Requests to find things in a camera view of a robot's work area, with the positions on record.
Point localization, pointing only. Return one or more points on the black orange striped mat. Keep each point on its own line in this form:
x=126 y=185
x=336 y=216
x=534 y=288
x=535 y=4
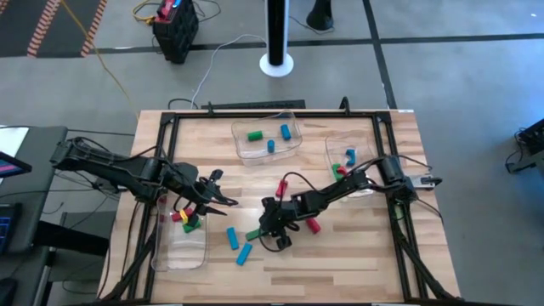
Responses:
x=13 y=25

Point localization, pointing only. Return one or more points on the green long block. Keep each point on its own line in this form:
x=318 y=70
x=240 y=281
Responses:
x=254 y=235

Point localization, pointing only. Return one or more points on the green electronics module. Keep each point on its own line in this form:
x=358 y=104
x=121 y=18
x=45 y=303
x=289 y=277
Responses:
x=399 y=211

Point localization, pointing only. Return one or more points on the black side desk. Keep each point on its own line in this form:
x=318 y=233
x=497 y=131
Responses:
x=42 y=200

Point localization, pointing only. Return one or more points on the black keypad device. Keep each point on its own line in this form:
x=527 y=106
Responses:
x=8 y=229

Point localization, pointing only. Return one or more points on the small red block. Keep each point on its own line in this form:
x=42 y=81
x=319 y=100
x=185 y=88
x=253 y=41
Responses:
x=342 y=170

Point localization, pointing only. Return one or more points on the yellow tape tag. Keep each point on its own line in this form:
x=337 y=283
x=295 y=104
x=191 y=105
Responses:
x=183 y=215

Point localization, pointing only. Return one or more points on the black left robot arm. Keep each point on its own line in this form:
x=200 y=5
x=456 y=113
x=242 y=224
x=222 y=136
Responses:
x=115 y=166

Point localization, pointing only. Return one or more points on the black cone stand base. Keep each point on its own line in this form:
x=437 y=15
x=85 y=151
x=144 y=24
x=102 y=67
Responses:
x=319 y=17

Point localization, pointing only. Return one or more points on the green arch block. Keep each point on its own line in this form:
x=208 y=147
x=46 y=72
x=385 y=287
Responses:
x=335 y=173

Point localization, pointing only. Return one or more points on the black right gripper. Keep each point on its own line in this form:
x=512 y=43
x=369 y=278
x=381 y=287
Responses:
x=285 y=214

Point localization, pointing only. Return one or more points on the tablet screen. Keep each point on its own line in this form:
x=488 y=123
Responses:
x=13 y=166

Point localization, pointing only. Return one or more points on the black plastic crate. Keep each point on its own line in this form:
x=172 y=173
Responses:
x=176 y=38

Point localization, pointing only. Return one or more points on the clear plastic bin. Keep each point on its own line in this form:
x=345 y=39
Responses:
x=336 y=149
x=263 y=158
x=178 y=255

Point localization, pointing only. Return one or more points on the blue arch block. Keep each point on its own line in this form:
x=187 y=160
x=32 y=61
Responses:
x=352 y=157

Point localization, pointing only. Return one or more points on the black metal table frame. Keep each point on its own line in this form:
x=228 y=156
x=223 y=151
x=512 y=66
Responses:
x=276 y=115

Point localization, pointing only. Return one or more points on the red long block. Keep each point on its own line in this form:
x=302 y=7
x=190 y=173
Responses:
x=176 y=217

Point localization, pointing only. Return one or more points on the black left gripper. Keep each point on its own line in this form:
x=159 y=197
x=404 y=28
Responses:
x=191 y=183

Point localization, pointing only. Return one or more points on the blue cylinder block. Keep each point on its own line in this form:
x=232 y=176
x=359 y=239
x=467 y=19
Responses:
x=270 y=146
x=285 y=132

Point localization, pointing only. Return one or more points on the red cylinder block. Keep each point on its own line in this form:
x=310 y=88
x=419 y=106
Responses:
x=313 y=225

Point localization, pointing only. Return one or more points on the red and blue device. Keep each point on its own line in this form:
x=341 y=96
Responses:
x=166 y=10

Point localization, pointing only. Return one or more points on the black pole white base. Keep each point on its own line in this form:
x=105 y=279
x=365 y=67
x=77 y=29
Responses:
x=276 y=34

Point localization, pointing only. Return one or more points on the light blue long block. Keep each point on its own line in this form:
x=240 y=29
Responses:
x=244 y=253

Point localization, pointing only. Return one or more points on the black power strip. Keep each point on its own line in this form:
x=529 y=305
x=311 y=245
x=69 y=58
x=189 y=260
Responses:
x=255 y=104

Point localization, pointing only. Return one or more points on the green rectangular block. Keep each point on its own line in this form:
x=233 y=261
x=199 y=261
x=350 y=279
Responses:
x=191 y=228

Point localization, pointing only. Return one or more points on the green cylinder block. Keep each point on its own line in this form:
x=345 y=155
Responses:
x=255 y=136

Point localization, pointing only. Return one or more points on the white paper sheet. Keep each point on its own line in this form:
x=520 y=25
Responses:
x=13 y=138

